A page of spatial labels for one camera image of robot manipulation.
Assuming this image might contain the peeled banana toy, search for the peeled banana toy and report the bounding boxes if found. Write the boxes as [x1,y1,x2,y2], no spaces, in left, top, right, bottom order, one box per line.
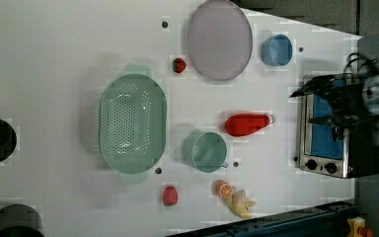
[226,190,257,219]

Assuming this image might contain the pink oval plate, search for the pink oval plate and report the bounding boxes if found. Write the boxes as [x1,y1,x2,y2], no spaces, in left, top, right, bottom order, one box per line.
[187,0,253,80]

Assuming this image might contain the black toaster oven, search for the black toaster oven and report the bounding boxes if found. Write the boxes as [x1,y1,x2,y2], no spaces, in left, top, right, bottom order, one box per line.
[292,74,379,179]

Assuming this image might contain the red ketchup bottle plush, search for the red ketchup bottle plush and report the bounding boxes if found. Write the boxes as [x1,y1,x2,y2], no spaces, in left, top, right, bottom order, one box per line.
[224,113,274,137]

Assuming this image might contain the green perforated colander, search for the green perforated colander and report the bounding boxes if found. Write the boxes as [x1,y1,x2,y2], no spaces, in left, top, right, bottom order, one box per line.
[98,63,168,185]

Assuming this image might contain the orange slice toy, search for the orange slice toy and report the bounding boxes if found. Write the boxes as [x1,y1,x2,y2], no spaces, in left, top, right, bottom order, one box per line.
[216,181,233,199]

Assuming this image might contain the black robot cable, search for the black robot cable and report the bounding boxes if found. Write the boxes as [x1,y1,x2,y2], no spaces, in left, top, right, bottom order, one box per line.
[343,52,379,78]

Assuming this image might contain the small red strawberry toy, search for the small red strawberry toy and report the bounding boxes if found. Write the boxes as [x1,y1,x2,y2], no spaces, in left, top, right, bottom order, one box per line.
[172,58,187,74]

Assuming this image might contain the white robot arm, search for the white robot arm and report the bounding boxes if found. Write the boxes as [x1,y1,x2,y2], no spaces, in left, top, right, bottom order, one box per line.
[290,73,379,137]

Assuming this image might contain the blue bowl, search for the blue bowl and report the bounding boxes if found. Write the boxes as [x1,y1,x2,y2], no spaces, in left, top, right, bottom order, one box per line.
[261,35,293,66]

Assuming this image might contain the black cylinder cup lower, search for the black cylinder cup lower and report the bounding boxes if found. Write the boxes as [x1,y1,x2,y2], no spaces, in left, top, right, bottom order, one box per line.
[0,204,45,237]

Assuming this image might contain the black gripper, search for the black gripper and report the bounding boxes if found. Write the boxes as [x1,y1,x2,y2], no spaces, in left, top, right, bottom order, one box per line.
[290,75,372,141]

